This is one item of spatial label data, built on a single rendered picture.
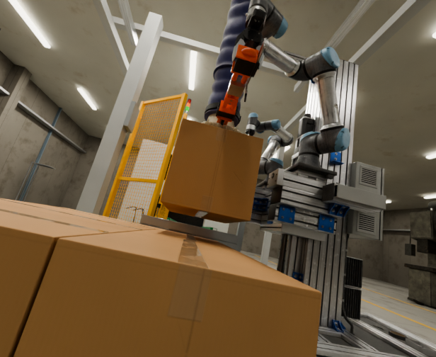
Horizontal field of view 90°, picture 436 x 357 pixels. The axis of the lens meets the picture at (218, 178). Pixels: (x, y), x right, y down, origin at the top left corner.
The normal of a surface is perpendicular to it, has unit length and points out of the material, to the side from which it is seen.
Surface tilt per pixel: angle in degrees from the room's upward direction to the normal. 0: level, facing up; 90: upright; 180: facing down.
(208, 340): 90
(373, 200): 90
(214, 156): 90
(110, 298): 90
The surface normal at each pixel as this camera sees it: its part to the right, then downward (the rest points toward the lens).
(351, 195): 0.16, -0.21
